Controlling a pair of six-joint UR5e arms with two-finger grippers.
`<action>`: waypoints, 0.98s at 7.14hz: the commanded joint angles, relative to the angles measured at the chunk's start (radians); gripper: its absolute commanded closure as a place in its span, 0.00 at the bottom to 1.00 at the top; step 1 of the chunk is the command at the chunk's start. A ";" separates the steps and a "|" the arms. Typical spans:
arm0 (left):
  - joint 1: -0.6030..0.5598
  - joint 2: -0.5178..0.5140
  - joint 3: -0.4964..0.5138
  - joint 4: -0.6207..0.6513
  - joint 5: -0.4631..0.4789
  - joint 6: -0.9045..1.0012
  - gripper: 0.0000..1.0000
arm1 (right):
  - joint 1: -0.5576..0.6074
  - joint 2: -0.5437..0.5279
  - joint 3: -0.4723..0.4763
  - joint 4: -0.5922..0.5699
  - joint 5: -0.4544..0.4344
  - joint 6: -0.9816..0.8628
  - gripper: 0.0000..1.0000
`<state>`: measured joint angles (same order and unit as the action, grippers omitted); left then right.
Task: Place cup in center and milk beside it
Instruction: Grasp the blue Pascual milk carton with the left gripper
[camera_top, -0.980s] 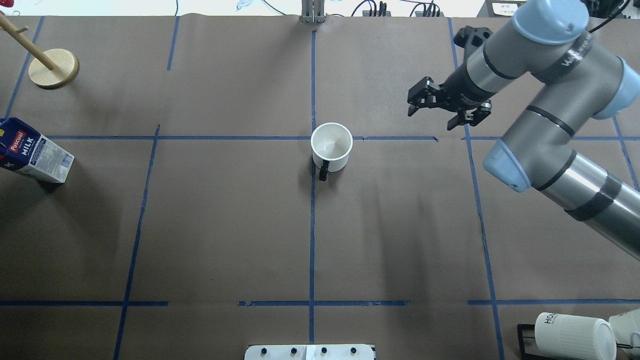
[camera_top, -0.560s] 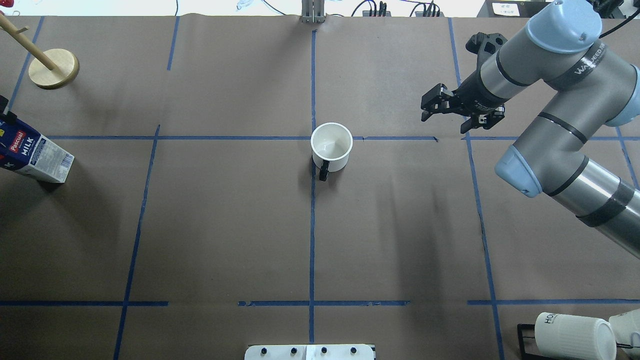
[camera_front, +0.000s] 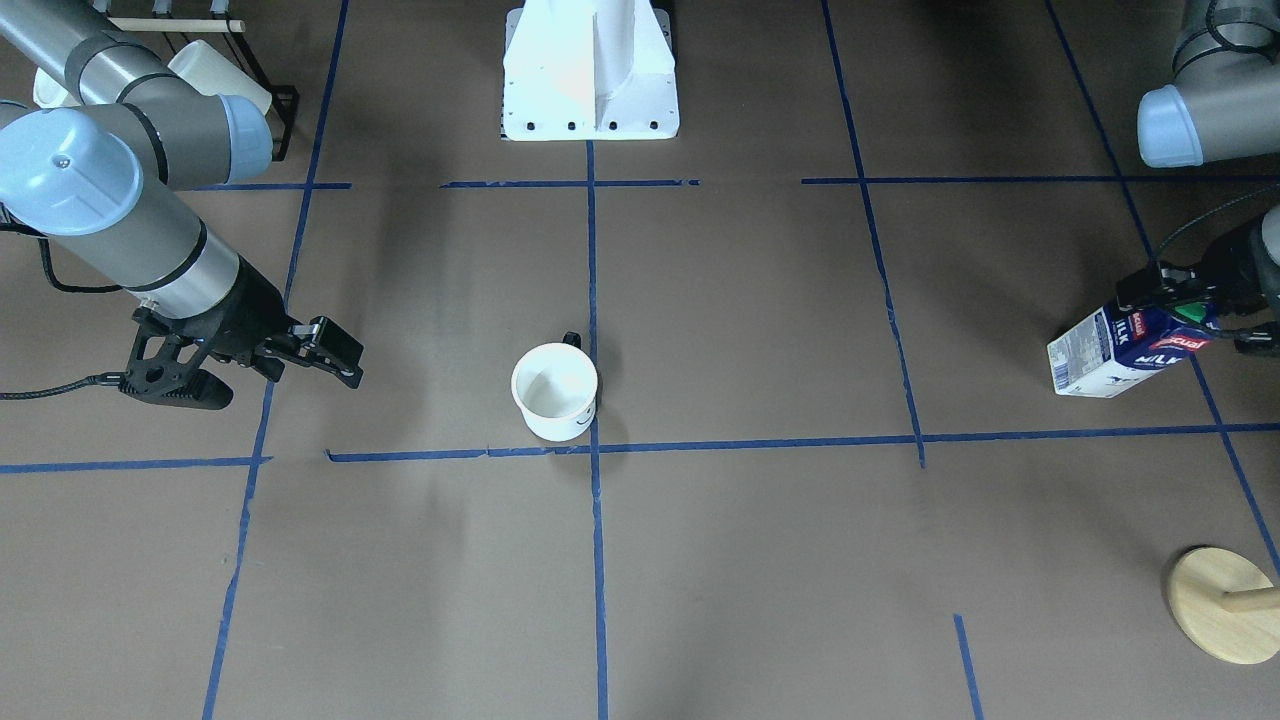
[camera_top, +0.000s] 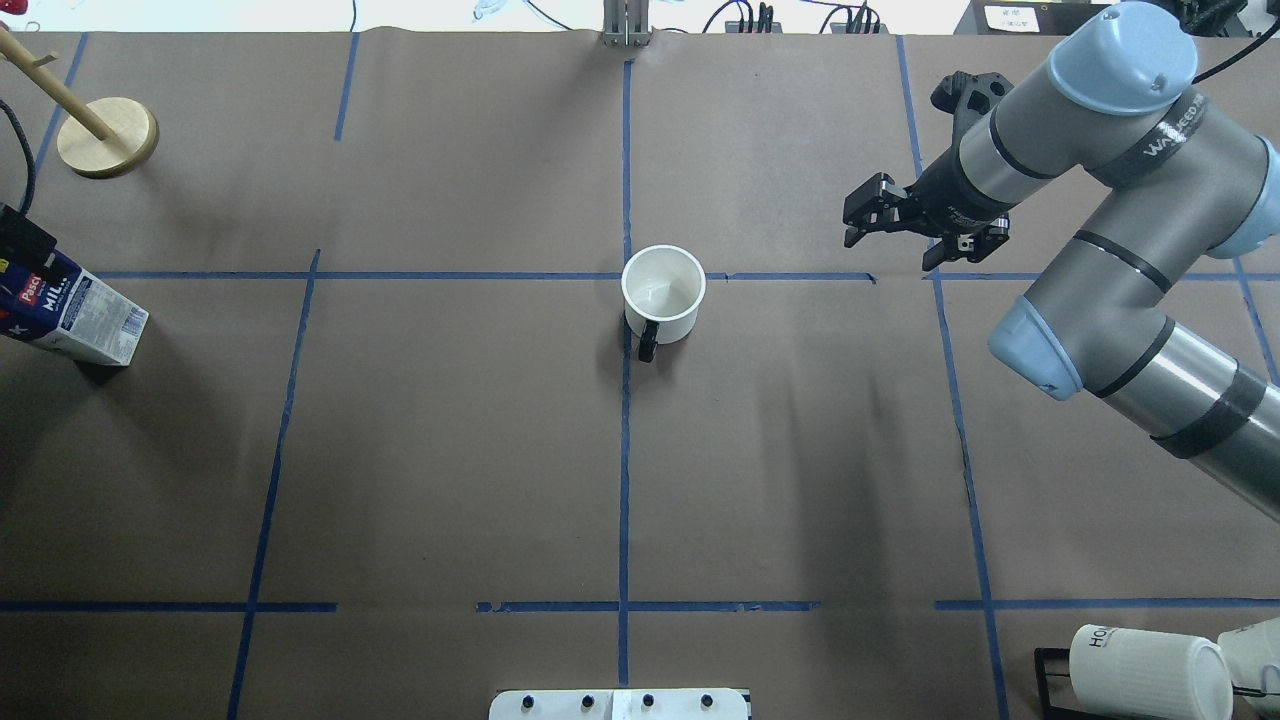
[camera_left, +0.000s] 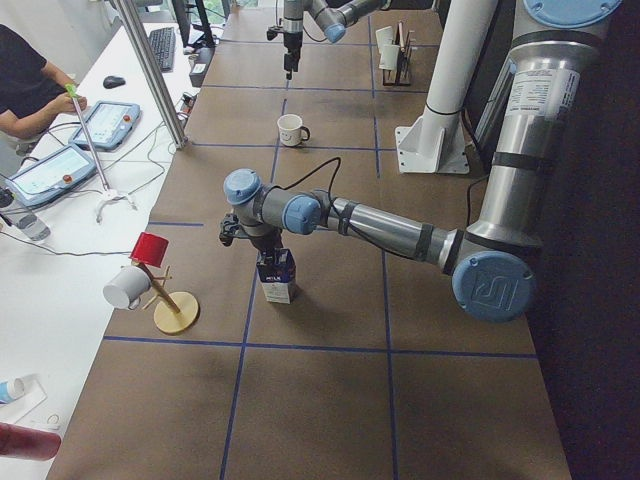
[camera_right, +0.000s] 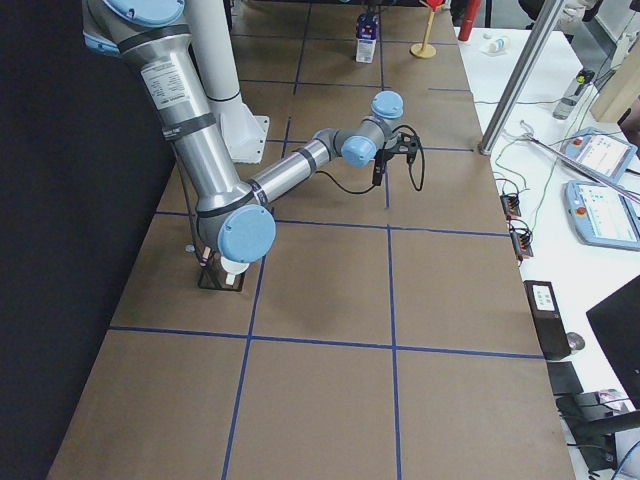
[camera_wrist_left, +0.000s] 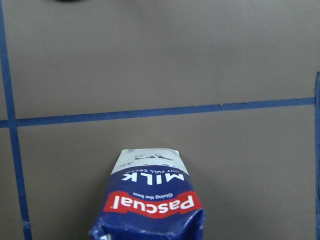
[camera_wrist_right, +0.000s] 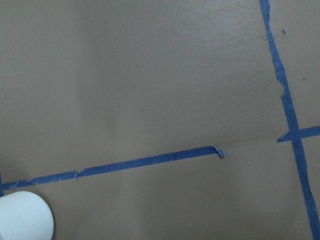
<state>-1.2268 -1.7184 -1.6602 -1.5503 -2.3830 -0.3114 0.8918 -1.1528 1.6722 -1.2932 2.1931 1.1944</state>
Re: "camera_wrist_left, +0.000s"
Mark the blue Pascual milk carton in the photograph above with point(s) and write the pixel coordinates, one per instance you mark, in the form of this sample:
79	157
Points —
149	196

